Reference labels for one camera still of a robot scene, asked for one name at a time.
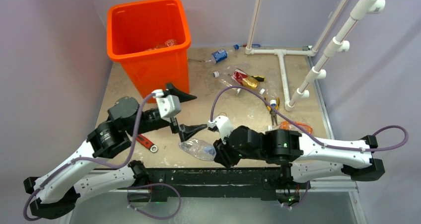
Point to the blue cap pen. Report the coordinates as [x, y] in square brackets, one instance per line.
[252, 45]

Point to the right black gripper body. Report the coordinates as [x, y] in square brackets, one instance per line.
[230, 156]

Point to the crushed bottle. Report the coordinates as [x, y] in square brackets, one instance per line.
[199, 149]

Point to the large clear bottle white cap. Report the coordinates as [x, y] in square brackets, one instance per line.
[224, 79]

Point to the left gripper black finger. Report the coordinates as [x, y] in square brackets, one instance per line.
[187, 132]
[172, 90]

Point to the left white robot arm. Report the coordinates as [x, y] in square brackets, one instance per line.
[103, 162]

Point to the orange plastic bin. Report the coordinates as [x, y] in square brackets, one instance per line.
[136, 26]

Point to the small clear bottle white cap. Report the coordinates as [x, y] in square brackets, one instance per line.
[168, 43]

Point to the red handle adjustable wrench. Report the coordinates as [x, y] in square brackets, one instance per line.
[148, 144]

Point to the yellow handle pliers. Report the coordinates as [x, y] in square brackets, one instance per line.
[273, 105]

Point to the white PVC diagonal pole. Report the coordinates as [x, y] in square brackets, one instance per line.
[336, 45]

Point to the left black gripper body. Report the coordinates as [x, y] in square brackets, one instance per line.
[151, 122]

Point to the yellow black screwdriver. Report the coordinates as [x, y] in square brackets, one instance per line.
[259, 78]

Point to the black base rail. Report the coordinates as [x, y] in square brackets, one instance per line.
[265, 183]

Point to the blue label bottle far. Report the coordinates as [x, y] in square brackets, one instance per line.
[221, 54]

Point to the red gold snack wrapper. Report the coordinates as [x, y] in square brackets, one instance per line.
[244, 79]

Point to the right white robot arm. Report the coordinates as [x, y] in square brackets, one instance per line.
[303, 158]

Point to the white PVC pipe frame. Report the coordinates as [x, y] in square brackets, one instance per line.
[290, 27]

